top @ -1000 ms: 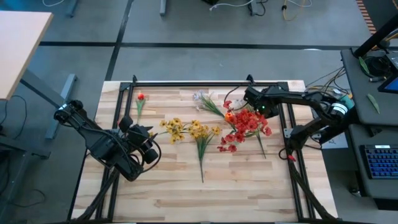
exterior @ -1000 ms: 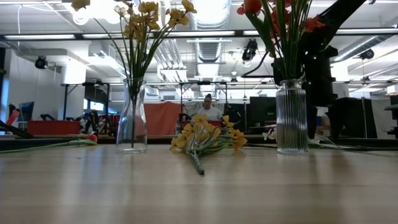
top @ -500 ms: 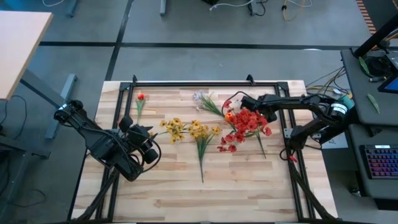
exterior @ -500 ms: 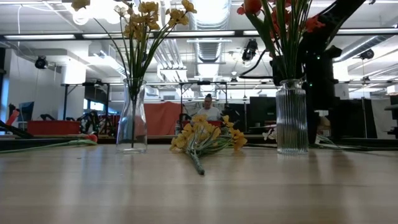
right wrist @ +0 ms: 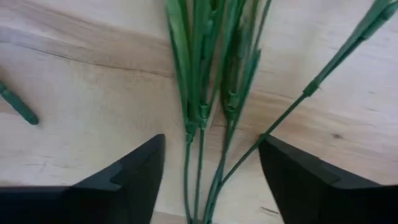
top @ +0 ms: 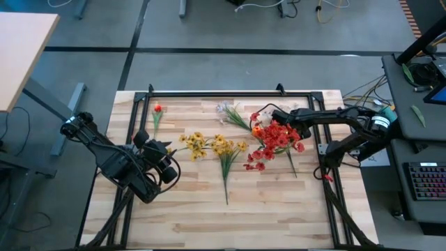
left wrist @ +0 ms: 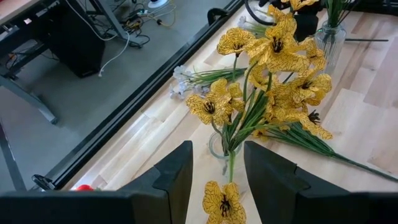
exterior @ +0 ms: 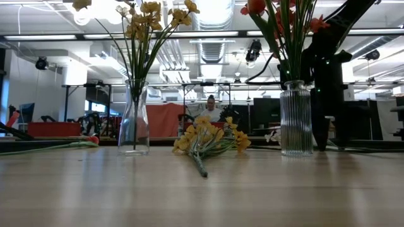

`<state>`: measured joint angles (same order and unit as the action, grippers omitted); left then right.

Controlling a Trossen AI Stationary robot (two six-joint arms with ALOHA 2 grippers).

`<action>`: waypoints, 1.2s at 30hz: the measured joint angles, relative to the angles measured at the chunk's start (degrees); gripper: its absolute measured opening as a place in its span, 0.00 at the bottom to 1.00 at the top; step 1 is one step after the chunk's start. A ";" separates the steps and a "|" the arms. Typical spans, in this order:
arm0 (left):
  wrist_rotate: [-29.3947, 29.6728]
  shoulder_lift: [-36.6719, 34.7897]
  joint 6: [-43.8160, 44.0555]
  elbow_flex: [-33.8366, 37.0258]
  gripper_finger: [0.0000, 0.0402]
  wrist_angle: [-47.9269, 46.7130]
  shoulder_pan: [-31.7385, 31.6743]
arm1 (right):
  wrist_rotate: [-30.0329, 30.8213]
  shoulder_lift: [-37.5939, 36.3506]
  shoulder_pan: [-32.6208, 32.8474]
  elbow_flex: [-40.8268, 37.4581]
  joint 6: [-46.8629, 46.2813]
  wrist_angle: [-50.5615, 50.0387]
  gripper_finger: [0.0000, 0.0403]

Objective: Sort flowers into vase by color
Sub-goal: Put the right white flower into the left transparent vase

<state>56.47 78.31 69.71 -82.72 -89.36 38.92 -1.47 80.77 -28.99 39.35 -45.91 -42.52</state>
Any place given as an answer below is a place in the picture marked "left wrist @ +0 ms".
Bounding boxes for yellow veined flower spray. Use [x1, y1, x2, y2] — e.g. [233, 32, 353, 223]
[185, 0, 333, 224]

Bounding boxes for ribbed clear glass vase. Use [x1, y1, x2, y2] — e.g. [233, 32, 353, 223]
[313, 21, 348, 75]

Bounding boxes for white round device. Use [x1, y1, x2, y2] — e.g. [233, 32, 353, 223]
[147, 0, 171, 9]

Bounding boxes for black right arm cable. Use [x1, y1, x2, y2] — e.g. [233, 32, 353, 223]
[244, 0, 276, 26]

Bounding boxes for white floor cable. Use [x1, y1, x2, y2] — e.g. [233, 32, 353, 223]
[63, 0, 131, 78]

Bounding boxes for grey metal table leg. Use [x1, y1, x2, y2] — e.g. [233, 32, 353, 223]
[0, 74, 59, 125]
[88, 0, 146, 48]

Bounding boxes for yellow floor cable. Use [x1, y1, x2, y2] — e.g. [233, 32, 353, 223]
[136, 1, 177, 28]

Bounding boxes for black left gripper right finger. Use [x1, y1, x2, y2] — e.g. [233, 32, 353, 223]
[244, 140, 398, 224]

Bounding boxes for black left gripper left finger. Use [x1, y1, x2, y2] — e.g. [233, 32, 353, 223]
[0, 140, 194, 224]

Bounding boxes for yellow flower bunch grassy leaves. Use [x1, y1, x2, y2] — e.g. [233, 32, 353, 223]
[248, 73, 398, 184]

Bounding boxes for white artificial flower bunch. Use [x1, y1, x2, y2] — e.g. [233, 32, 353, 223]
[236, 14, 389, 43]
[169, 64, 247, 101]

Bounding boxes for dark background desk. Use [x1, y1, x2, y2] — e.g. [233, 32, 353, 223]
[0, 0, 63, 60]

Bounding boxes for black computer case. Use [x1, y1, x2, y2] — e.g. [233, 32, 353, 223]
[46, 0, 106, 78]

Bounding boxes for black metal table frame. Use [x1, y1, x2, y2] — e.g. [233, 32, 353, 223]
[30, 0, 246, 191]

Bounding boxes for smooth clear glass carafe vase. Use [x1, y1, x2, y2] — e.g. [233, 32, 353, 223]
[207, 130, 244, 177]

